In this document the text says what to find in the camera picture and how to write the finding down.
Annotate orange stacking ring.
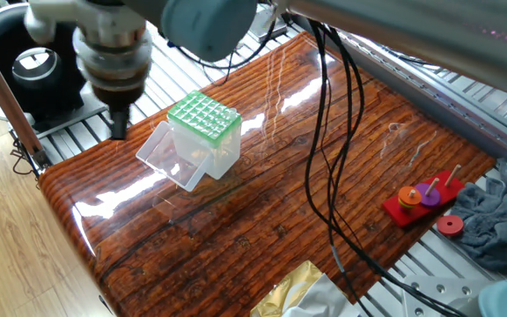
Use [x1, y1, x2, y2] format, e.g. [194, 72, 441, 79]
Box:
[397, 186, 423, 210]

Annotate gold tissue pack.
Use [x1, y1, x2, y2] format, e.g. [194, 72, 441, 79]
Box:
[249, 259, 360, 317]

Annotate grey rectangular metal plate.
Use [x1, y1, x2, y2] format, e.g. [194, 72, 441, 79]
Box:
[247, 6, 289, 41]

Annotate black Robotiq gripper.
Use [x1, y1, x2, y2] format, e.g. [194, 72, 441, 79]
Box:
[90, 77, 147, 142]

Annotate glossy wood-grain board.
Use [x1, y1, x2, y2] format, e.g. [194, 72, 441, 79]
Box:
[37, 30, 496, 317]

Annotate grey crumpled cloth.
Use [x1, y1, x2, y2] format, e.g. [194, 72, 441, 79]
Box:
[449, 158, 507, 276]

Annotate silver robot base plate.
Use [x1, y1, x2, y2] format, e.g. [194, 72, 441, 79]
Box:
[400, 275, 499, 317]

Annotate green pipette tip rack box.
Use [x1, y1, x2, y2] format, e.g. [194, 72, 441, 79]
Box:
[166, 90, 243, 181]

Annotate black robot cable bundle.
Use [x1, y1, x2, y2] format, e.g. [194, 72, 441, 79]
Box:
[167, 19, 473, 317]

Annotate red wooden peg toy base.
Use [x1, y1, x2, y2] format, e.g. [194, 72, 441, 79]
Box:
[381, 164, 466, 229]

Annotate red stacking ring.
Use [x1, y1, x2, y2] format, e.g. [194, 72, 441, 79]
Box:
[436, 214, 465, 238]

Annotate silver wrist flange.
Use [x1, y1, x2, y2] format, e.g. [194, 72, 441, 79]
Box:
[71, 24, 154, 92]

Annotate purple stacking ring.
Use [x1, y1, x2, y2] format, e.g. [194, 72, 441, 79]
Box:
[414, 182, 442, 208]

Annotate clear plastic box lid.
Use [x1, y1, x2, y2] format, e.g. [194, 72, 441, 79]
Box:
[135, 121, 214, 193]

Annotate brown metal pole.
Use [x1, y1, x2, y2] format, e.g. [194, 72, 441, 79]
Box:
[0, 25, 48, 169]

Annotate white wrist adapter box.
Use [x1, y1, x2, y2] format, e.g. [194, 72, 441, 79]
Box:
[23, 0, 147, 46]

